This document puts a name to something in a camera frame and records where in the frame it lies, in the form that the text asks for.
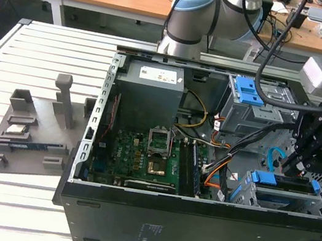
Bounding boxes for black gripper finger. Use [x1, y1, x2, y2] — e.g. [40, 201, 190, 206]
[287, 148, 322, 181]
[283, 109, 322, 175]

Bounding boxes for grey metal drive cage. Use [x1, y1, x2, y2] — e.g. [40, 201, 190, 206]
[213, 72, 307, 148]

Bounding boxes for blue plastic drive latch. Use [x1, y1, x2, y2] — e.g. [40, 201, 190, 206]
[232, 75, 270, 108]

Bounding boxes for small black box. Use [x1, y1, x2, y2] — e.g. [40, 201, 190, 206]
[285, 8, 308, 30]

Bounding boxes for installed RAM stick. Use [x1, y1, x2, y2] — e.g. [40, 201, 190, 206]
[184, 141, 209, 197]

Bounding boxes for black PC case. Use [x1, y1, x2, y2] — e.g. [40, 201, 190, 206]
[45, 38, 322, 241]

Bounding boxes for metal socket cover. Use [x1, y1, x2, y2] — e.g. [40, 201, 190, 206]
[144, 123, 175, 159]

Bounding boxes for CPU socket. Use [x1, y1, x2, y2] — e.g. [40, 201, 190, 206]
[144, 153, 171, 179]

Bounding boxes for grey power supply unit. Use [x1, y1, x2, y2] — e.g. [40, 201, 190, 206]
[108, 57, 188, 128]

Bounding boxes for green motherboard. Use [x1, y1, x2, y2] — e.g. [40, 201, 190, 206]
[88, 121, 211, 200]

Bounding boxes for grey parts rack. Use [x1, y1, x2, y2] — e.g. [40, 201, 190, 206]
[0, 62, 100, 190]

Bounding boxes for dark blue RAM stick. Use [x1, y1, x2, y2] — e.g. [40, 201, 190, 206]
[9, 136, 62, 156]

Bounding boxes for silver CPU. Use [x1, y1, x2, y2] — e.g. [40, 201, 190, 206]
[5, 123, 28, 137]

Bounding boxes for blue data wire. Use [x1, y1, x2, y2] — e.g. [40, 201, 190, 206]
[264, 144, 288, 175]

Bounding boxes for black cable bundle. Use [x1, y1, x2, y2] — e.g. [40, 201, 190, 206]
[202, 109, 297, 187]

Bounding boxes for black camera cable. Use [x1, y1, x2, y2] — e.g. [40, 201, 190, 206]
[251, 0, 322, 117]

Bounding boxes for yellow wires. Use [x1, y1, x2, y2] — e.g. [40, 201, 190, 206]
[174, 89, 212, 133]

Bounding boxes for orange flat wire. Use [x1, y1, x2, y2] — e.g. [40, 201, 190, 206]
[204, 159, 235, 192]

